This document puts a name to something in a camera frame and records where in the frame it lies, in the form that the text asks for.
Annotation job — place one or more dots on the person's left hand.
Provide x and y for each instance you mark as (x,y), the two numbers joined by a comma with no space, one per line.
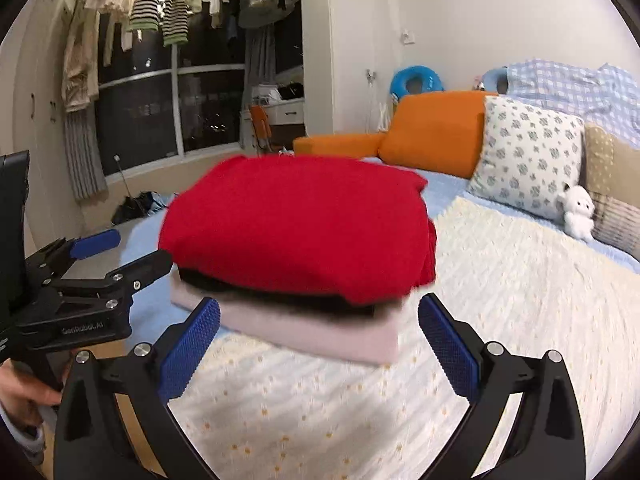
(22,395)

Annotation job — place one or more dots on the blue round cushion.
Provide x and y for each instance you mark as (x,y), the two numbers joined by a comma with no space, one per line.
(492,80)

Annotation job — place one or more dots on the black bag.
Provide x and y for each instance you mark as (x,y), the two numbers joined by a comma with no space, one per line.
(132,207)

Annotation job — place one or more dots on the folded pink garment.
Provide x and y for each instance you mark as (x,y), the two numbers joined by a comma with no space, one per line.
(310,335)

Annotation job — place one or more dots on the white desk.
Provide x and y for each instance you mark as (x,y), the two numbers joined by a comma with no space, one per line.
(290,110)

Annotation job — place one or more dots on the floral white pillow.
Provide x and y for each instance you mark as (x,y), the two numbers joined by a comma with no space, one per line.
(530,155)

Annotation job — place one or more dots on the folded black garment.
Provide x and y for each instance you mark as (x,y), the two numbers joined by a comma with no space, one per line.
(320,302)

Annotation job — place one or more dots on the white wall socket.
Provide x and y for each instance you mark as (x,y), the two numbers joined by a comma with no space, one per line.
(410,36)

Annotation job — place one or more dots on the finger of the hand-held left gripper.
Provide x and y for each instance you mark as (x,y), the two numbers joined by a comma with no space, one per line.
(95,241)
(145,267)

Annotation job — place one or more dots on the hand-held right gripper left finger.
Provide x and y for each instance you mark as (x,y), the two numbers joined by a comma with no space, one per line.
(192,345)

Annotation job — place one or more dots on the orange bed rail cushion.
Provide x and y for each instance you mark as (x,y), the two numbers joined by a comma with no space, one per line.
(335,145)

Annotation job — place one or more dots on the red knit sweater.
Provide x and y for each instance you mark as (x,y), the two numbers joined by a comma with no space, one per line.
(300,220)

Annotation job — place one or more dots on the beige dotted pillow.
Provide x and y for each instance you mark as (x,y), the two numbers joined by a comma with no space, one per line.
(615,175)

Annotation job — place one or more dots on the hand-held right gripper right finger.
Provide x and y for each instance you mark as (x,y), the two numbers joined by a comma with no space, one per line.
(450,350)

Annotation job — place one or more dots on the large dark window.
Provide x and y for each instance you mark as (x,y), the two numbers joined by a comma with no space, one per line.
(210,105)

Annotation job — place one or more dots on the orange chair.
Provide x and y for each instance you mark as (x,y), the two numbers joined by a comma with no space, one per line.
(260,125)

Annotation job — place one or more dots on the white daisy blanket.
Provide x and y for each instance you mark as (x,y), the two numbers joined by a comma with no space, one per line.
(500,335)

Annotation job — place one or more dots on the white wardrobe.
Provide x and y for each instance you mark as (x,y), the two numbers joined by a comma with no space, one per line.
(40,110)

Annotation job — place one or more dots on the wall hook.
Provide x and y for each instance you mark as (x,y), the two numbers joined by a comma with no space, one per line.
(370,75)

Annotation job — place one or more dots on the small white plush toy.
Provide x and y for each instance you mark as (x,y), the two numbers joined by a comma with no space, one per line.
(577,212)

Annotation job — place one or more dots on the orange backrest cushion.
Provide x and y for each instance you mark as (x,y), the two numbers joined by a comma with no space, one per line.
(435,135)

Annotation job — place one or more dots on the blue checked blanket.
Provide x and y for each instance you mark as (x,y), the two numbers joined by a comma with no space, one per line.
(565,85)

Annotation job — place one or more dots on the grey curtain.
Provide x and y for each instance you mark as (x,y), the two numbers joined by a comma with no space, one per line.
(260,65)
(85,155)

